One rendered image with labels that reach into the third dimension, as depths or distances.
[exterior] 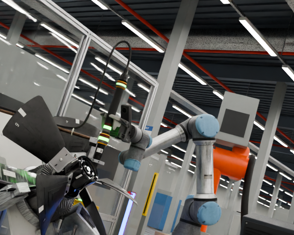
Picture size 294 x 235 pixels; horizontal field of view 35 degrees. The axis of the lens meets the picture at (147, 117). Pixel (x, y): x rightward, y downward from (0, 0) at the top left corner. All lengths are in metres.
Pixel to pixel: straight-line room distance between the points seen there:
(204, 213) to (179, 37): 7.17
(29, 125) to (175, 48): 7.48
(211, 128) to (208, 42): 9.68
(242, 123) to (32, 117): 4.22
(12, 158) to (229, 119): 4.08
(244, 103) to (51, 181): 4.42
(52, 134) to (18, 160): 0.27
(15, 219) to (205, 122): 0.98
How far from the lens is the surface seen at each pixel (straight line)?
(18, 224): 1.86
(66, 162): 1.86
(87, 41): 2.86
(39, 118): 1.81
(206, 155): 2.27
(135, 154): 2.15
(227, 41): 11.59
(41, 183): 1.59
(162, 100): 8.88
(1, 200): 1.71
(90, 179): 1.82
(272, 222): 1.93
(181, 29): 9.28
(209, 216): 2.27
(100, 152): 1.95
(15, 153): 2.04
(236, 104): 5.83
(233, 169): 5.79
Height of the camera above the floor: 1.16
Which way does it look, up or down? 10 degrees up
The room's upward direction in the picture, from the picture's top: 17 degrees clockwise
